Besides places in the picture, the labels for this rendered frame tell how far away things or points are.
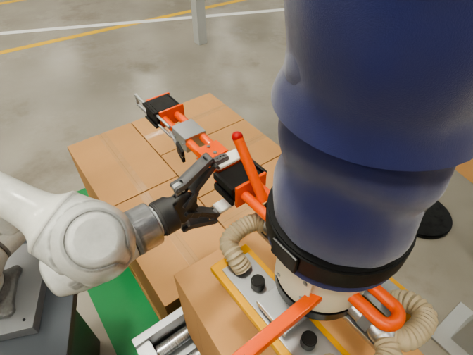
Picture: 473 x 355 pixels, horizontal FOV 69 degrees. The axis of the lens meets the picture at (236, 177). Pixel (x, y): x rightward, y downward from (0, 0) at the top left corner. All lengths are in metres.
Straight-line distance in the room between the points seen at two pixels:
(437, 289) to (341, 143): 2.04
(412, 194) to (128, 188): 1.58
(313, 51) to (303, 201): 0.19
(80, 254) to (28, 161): 2.73
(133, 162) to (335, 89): 1.73
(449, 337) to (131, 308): 1.66
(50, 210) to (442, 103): 0.45
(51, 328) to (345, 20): 1.17
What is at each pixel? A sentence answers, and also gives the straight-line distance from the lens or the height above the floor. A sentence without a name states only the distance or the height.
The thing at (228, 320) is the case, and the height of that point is 0.95.
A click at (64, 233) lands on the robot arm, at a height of 1.48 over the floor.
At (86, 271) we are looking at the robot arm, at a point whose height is 1.44.
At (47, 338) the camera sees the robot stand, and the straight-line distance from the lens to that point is 1.27.
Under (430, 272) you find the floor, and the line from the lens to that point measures 2.38.
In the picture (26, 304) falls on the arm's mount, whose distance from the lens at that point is 1.30.
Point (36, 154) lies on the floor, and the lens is 3.21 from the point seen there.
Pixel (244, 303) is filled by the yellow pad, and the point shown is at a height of 1.16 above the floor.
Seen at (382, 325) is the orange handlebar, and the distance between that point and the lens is 0.62.
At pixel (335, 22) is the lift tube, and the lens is 0.29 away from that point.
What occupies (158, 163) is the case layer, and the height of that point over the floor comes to 0.54.
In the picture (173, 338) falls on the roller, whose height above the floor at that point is 0.55.
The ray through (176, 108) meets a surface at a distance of 0.97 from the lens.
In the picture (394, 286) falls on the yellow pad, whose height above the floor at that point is 1.17.
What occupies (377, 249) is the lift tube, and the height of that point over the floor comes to 1.46.
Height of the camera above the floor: 1.81
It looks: 45 degrees down
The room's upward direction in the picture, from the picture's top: straight up
